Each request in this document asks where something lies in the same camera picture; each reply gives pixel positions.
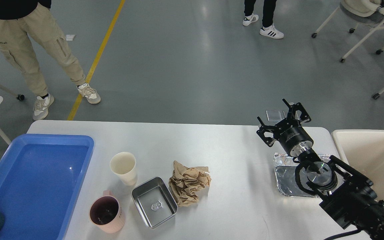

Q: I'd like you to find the pink mug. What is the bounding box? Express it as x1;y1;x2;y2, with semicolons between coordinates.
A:
89;190;125;233

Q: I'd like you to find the person in black trousers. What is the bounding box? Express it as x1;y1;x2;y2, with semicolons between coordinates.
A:
242;0;284;39

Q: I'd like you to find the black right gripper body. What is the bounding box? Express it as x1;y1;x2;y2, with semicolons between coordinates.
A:
275;121;314;157

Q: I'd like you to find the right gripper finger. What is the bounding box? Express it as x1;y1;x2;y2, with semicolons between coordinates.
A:
256;116;280;147
282;99;311;126

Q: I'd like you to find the white office chair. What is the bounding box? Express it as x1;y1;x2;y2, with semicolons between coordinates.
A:
311;0;384;63

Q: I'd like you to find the metal rectangular tin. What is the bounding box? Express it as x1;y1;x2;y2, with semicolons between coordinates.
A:
131;177;178;228

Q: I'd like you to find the cream plastic bin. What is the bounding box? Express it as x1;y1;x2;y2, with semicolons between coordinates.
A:
332;130;384;200

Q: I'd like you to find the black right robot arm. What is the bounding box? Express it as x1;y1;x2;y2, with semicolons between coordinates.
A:
257;99;384;240

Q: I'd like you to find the crumpled brown paper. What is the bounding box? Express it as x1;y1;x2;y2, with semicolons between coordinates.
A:
169;161;211;207

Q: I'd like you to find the cream paper cup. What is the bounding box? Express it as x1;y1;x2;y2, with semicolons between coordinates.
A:
110;152;137;186

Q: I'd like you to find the aluminium foil tray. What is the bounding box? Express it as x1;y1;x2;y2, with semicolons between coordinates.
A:
273;152;332;198

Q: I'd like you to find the blue plastic tray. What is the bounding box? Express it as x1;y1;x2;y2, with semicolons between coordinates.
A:
0;134;94;240

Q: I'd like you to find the person in beige trousers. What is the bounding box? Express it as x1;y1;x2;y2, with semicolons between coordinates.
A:
0;0;101;121

